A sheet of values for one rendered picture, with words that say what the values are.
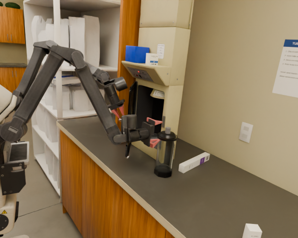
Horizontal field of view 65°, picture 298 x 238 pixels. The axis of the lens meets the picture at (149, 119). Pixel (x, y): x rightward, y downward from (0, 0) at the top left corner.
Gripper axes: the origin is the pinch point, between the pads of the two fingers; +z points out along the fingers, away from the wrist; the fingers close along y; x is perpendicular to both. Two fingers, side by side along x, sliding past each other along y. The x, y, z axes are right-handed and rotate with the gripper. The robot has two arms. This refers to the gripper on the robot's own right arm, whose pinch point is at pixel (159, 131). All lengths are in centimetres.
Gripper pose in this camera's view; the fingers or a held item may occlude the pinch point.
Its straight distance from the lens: 118.8
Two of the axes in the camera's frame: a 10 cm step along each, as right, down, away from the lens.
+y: 0.9, -9.5, -2.9
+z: 7.9, -1.1, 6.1
